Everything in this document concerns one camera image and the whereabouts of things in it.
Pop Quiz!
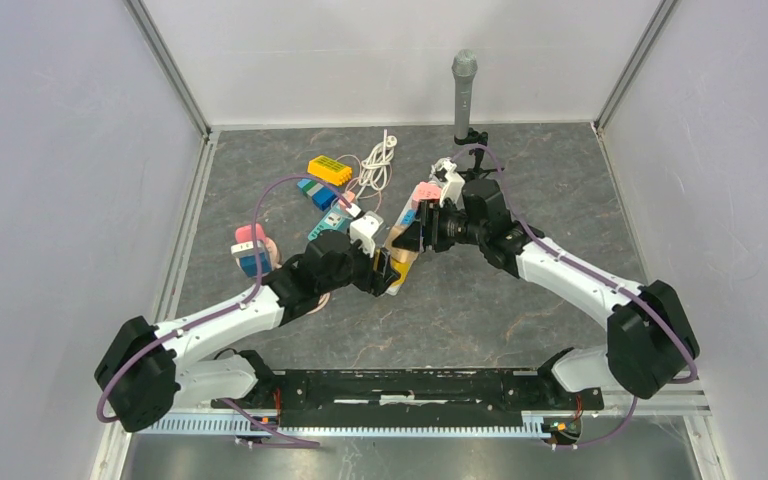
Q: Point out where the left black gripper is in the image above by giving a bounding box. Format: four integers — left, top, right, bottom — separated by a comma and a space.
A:
318, 234, 399, 296

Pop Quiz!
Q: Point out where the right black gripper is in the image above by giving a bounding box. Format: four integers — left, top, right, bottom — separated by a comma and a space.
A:
394, 199, 487, 253

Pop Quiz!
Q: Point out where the white multicolour power strip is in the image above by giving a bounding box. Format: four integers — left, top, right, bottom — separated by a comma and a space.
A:
385, 180, 442, 296

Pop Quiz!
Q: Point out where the small blue plug adapter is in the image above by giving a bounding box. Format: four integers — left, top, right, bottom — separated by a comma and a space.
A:
401, 209, 416, 226

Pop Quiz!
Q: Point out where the yellow cube socket adapter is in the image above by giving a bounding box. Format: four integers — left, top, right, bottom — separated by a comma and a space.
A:
389, 256, 413, 288

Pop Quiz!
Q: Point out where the beige cube socket adapter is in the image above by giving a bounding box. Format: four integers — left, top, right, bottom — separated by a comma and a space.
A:
385, 223, 421, 263

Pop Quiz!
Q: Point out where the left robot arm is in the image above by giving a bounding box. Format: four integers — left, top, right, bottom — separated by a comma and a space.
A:
94, 231, 400, 433

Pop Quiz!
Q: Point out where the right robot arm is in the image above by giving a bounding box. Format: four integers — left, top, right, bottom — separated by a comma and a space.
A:
390, 179, 700, 408

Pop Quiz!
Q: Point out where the pink cube socket adapter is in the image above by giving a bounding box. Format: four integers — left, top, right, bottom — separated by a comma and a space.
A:
408, 182, 442, 212

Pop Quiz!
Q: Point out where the pink round socket reel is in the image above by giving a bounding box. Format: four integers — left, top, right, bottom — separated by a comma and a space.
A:
231, 223, 281, 278

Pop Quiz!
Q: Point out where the teal power strip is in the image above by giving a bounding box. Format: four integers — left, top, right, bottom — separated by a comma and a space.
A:
307, 206, 351, 241

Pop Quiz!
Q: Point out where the yellow rectangular power strip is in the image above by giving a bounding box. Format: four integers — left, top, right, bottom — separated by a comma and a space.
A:
307, 155, 353, 186

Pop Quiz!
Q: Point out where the blue green power strip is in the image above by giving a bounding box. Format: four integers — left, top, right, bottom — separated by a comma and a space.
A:
297, 178, 338, 212

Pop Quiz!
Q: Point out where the black microphone tripod stand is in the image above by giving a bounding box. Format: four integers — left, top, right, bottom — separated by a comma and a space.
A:
451, 127, 498, 183

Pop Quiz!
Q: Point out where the blue white cube adapter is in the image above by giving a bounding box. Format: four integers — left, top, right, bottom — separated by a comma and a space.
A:
231, 240, 273, 278

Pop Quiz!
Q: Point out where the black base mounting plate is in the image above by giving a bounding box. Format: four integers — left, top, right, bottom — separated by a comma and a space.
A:
235, 368, 604, 428

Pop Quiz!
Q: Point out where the grey microphone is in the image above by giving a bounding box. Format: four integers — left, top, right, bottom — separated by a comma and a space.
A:
451, 49, 478, 142

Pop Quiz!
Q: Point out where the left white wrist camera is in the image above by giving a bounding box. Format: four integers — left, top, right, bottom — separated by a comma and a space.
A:
346, 203, 384, 258

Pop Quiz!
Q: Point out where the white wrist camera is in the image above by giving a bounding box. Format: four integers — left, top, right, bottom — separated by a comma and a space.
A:
429, 157, 466, 205
346, 203, 384, 258

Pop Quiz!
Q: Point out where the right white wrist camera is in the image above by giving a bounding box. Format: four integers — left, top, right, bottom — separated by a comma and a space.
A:
429, 157, 466, 205

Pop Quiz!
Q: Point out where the white coiled power cord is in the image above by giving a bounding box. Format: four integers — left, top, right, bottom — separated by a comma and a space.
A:
337, 129, 400, 197

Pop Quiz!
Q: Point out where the grey slotted cable duct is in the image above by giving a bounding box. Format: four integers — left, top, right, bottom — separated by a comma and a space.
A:
112, 370, 710, 440

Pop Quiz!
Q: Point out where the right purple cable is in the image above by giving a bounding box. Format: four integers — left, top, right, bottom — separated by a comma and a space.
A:
450, 144, 698, 452

